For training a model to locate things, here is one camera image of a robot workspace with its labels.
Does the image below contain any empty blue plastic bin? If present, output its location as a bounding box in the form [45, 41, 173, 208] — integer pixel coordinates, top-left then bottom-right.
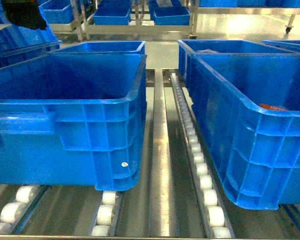
[0, 53, 147, 191]

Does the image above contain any blue bin rear right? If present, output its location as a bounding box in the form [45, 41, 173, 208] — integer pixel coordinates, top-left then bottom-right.
[178, 39, 300, 87]

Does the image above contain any blue bin rear left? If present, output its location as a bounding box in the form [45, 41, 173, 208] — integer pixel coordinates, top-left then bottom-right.
[52, 40, 146, 54]

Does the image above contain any stainless steel flow rack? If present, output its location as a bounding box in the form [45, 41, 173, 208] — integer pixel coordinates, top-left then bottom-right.
[0, 69, 300, 240]

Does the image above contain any blue bin with orange caps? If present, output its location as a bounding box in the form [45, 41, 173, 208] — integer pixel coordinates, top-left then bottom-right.
[191, 54, 300, 210]

